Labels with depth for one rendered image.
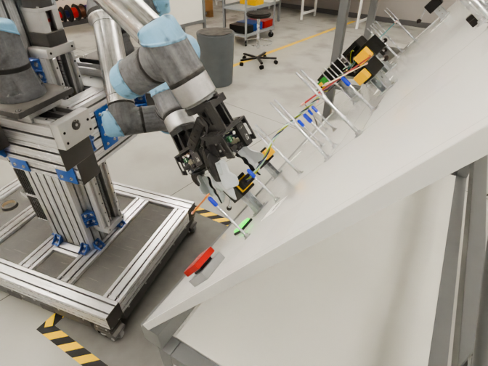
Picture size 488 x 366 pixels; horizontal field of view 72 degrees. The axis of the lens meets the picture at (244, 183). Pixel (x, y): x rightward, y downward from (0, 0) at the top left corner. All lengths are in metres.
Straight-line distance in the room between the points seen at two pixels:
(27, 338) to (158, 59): 1.70
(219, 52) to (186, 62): 3.61
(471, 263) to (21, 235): 2.11
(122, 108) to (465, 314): 0.93
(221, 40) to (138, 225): 2.69
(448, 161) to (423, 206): 1.10
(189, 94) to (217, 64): 3.66
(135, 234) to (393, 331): 1.46
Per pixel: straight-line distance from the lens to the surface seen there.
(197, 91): 0.63
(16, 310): 2.23
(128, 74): 0.69
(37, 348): 2.04
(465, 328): 0.80
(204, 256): 0.61
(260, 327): 0.92
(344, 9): 1.55
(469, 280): 0.89
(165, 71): 0.63
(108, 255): 1.96
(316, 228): 0.35
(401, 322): 1.01
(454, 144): 0.27
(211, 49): 4.22
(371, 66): 0.77
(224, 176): 0.69
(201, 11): 6.17
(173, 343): 0.91
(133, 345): 1.87
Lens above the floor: 1.59
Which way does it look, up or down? 37 degrees down
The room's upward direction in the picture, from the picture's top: straight up
